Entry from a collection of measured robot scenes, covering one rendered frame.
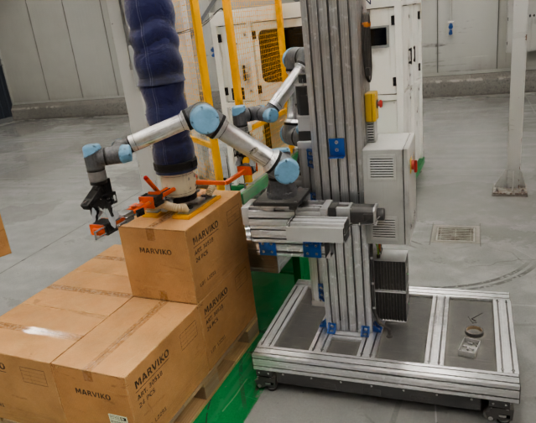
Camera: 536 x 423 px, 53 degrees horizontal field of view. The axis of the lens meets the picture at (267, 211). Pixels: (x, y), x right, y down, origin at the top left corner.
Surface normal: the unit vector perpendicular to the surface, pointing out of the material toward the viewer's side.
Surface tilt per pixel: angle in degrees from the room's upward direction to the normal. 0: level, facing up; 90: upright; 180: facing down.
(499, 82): 90
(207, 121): 85
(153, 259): 90
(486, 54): 90
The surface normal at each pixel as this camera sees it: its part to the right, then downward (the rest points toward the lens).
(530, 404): -0.11, -0.94
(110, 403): -0.39, 0.35
